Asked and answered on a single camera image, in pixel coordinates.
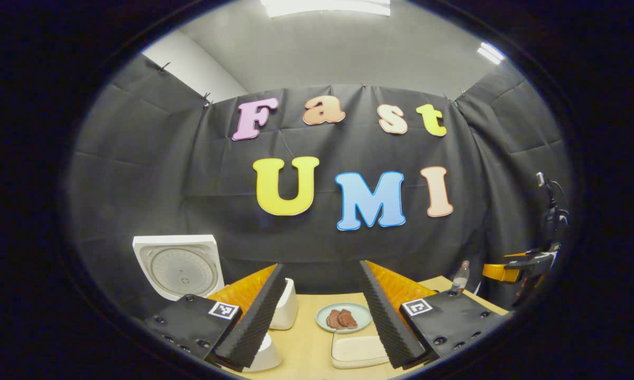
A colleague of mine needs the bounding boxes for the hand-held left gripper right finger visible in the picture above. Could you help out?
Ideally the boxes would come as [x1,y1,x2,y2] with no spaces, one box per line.
[358,260,509,370]

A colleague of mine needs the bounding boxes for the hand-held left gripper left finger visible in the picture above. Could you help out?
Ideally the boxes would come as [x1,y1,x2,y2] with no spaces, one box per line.
[145,263,287,372]

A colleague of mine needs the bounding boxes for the white rice cooker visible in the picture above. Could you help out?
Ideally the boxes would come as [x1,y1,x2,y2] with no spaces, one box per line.
[133,235,283,373]

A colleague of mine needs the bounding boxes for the light green plate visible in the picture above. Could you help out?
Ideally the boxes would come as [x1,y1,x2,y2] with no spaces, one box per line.
[316,302,373,334]

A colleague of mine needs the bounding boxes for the white toaster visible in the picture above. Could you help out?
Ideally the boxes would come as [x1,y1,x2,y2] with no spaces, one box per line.
[269,278,299,330]

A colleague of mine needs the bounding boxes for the clear plastic bottle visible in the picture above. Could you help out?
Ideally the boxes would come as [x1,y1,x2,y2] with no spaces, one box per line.
[452,260,470,293]

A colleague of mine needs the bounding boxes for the brown meat slices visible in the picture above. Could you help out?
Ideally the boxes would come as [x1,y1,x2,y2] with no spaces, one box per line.
[326,309,358,330]

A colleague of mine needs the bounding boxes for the clear plastic tray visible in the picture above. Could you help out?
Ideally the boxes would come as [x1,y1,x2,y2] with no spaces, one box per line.
[331,330,391,369]

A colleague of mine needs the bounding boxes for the small ceiling light panel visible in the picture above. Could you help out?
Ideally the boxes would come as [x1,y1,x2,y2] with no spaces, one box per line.
[478,42,506,65]

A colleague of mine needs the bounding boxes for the black backdrop cloth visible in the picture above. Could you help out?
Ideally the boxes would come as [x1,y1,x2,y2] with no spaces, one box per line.
[66,53,571,317]

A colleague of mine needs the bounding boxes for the large ceiling light panel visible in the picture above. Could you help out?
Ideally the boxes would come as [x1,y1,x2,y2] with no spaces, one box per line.
[260,0,391,17]

